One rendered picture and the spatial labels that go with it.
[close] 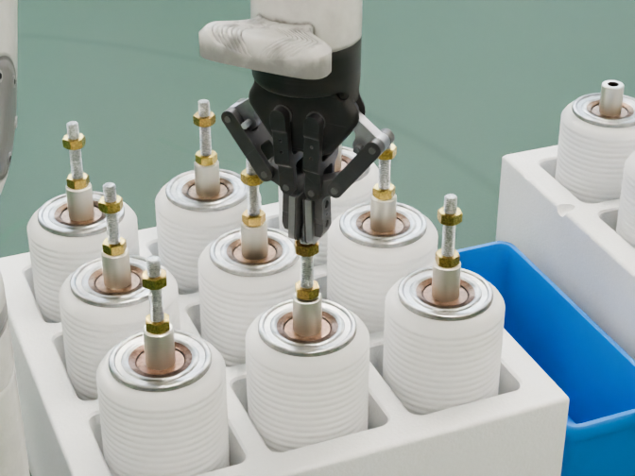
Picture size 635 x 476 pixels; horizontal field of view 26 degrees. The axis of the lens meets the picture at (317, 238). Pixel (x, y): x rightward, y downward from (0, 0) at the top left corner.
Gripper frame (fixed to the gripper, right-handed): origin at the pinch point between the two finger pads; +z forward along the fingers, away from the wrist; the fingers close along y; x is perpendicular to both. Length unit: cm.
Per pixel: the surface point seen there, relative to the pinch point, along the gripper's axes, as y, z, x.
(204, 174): 17.3, 7.7, -14.6
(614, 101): -11.1, 8.2, -46.9
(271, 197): 33, 35, -57
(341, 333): -2.9, 9.7, -0.1
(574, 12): 17, 35, -136
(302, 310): -0.2, 7.7, 1.1
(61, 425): 15.8, 17.2, 11.0
